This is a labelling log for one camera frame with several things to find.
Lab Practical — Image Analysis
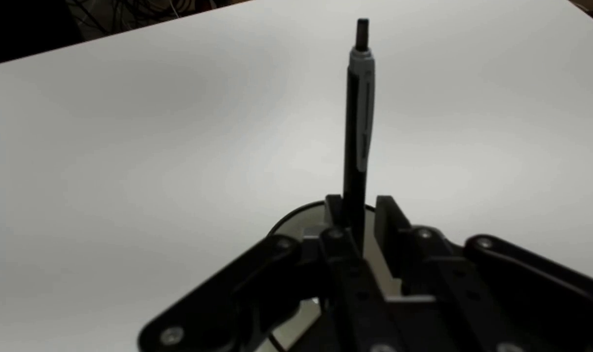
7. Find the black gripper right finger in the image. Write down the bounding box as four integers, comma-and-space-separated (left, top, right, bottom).
372, 194, 593, 352

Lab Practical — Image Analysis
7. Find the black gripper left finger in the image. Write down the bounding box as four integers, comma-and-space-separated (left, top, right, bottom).
137, 194, 401, 352

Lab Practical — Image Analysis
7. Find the black pen with silver clip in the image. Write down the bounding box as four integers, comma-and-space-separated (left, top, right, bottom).
341, 18, 378, 258

